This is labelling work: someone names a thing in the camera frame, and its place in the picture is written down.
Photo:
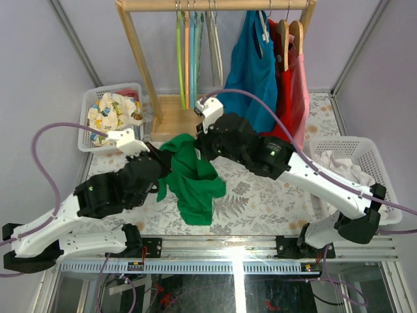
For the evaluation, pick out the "white hanger with blue shirt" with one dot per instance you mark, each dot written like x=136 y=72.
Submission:
x=264 y=25

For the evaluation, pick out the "white plastic basket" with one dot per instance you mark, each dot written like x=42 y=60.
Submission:
x=90 y=97
x=362 y=152

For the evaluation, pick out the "floral table cloth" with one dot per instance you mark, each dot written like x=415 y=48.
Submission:
x=252 y=205

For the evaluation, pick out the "pink t shirt hanging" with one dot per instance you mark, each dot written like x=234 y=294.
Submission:
x=299 y=94

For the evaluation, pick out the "cream white hanger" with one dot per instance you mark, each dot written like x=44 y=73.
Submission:
x=219 y=55

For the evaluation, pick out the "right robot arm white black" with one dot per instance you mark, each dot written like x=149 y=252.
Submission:
x=357 y=214

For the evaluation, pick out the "white cloth in basket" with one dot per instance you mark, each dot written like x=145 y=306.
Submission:
x=350 y=171

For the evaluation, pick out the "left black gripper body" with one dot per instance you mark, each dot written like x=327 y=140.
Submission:
x=154 y=152

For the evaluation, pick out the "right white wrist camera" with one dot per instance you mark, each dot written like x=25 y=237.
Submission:
x=210 y=110

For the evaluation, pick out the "orange plastic hanger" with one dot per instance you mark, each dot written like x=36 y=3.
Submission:
x=187 y=57

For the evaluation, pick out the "blue plastic hanger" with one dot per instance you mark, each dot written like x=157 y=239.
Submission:
x=192 y=60

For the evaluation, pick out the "dark red cloth in basket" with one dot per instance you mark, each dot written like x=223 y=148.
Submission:
x=128 y=92

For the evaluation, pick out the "teal plastic hanger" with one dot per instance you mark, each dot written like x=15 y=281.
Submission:
x=199 y=19

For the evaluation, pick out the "red t shirt hanging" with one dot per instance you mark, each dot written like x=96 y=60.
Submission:
x=283 y=106

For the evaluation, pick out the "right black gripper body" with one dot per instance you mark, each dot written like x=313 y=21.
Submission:
x=212 y=147

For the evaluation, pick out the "left white plastic basket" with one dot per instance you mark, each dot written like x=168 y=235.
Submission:
x=90 y=97

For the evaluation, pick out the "green plastic hanger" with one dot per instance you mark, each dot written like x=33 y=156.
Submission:
x=180 y=65

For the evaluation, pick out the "blue t shirt hanging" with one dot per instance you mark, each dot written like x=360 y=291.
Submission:
x=253 y=69

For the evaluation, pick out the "patterned cream cloth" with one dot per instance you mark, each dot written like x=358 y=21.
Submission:
x=115 y=112

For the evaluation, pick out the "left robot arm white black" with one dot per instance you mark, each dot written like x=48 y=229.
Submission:
x=40 y=244

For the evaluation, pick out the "wooden clothes rack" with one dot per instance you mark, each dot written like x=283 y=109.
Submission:
x=169 y=119

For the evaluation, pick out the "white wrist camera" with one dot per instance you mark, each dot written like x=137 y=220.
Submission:
x=127 y=143
x=210 y=110

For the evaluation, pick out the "wooden hanger with pink shirt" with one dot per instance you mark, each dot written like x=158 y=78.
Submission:
x=295 y=29

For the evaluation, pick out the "wooden hanger with red shirt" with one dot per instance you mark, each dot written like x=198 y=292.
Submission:
x=279 y=33

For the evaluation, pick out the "right white plastic basket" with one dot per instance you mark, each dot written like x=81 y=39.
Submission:
x=362 y=152

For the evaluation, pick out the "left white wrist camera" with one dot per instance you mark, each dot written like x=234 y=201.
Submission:
x=127 y=143

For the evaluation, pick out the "aluminium mounting rail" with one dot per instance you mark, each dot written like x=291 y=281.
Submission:
x=201 y=255

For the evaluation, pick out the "green t shirt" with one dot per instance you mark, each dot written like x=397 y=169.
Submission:
x=193 y=180

